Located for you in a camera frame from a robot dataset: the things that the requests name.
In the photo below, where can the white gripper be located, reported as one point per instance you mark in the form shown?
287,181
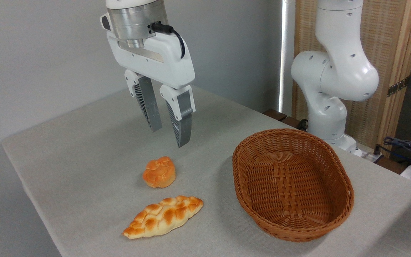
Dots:
162,62

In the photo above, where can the round orange bread bun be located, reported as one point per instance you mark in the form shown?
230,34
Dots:
159,172

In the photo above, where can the long braided bread loaf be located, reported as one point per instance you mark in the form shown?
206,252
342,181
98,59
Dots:
164,216

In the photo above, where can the brown wicker oval basket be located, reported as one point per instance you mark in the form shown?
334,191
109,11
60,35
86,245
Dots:
291,185

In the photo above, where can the grey tablecloth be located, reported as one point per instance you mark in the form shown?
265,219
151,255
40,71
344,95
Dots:
84,160

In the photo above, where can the silver cylindrical wrist flange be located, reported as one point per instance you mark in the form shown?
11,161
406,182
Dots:
132,23

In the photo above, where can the dark brown wooden block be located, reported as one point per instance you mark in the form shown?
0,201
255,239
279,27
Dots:
291,122
274,114

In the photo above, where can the white power strip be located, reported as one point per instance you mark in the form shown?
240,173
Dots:
369,155

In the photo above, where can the metal screen hinge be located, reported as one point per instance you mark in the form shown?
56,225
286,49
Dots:
398,86

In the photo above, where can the wooden woven folding screen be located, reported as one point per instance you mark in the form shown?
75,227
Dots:
391,46

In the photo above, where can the white vertical post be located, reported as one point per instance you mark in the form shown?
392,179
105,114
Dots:
287,53

